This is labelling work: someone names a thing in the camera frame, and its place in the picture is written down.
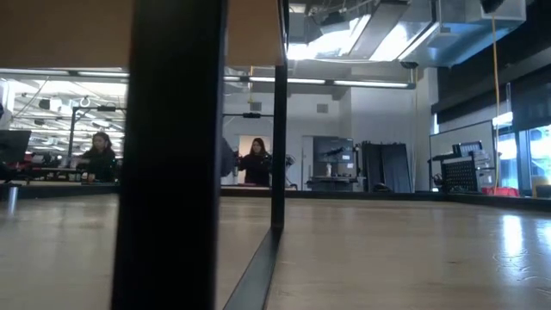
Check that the person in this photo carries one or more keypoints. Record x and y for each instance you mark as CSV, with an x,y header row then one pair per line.
x,y
101,163
257,169

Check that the white bottle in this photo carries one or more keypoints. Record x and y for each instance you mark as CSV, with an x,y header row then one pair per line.
x,y
328,170

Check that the dark background table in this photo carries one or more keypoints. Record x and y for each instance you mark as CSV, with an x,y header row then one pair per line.
x,y
336,181

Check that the long ceiling light tube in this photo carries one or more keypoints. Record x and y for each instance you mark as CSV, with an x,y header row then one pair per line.
x,y
344,82

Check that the black curtain booth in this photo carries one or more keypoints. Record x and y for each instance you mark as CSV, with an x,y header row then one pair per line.
x,y
385,168

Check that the black perforated cart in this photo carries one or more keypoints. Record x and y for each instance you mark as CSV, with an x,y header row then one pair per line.
x,y
460,174

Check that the red tray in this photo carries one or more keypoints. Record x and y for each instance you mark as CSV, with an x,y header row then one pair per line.
x,y
499,191

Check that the black monitor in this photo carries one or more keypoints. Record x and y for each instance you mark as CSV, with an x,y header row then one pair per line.
x,y
13,146

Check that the black gantry frame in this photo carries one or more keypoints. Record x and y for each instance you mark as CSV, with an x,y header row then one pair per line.
x,y
247,115
86,108

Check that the wall monitor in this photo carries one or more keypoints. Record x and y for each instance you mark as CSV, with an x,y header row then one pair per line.
x,y
333,150

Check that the wooden shelf black metal frame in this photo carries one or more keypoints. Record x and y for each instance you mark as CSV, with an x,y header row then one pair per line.
x,y
168,172

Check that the silver ceiling duct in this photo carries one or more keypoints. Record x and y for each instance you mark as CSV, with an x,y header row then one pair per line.
x,y
452,30

